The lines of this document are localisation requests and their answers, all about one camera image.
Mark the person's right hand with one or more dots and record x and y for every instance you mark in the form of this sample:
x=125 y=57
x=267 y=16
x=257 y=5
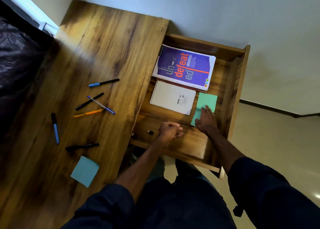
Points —
x=207 y=122

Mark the person's left hand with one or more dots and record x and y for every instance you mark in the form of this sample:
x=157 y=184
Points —
x=168 y=132

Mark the person's right fingers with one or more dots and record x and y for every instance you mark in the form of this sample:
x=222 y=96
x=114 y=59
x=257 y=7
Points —
x=207 y=110

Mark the person's left fingers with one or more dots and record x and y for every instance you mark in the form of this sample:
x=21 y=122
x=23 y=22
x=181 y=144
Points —
x=177 y=133

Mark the light green sticky note pad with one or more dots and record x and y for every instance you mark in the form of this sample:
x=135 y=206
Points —
x=195 y=115

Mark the person's right forearm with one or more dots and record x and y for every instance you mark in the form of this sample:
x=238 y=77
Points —
x=226 y=151

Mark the person's left forearm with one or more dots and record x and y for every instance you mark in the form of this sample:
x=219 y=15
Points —
x=142 y=164

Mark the wooden drawer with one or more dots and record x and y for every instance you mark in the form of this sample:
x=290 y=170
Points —
x=190 y=141

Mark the white spiral notebook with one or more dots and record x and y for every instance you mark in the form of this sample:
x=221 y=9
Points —
x=172 y=97

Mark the person's blue trousers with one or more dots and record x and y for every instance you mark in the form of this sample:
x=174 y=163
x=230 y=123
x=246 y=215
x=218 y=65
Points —
x=186 y=170

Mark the purple softcover book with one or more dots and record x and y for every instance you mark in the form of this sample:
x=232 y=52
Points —
x=185 y=66

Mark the dark baseboard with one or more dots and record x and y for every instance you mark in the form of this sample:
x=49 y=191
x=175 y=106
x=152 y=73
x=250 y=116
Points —
x=275 y=110

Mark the grey pen with purple cap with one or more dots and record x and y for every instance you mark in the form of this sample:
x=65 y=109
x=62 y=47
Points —
x=100 y=104

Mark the black pen with blue cap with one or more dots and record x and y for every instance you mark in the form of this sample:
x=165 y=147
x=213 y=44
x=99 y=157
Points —
x=105 y=82

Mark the orange pen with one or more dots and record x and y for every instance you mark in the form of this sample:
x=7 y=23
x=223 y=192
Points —
x=87 y=113

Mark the slim black pen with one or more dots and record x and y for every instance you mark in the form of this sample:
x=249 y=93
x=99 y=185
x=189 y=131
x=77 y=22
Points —
x=88 y=102

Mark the blue sticky note pad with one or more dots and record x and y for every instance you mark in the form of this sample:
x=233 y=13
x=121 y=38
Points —
x=85 y=171

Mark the person's dark blue shirt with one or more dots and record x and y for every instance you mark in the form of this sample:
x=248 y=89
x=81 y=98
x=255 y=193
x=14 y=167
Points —
x=270 y=198

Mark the wooden desk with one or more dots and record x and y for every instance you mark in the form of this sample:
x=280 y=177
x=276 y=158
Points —
x=100 y=49

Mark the blue and black marker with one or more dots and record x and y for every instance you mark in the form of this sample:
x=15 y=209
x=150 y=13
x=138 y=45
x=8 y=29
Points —
x=55 y=129

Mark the black plastic sheet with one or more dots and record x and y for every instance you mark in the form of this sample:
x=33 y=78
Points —
x=17 y=61

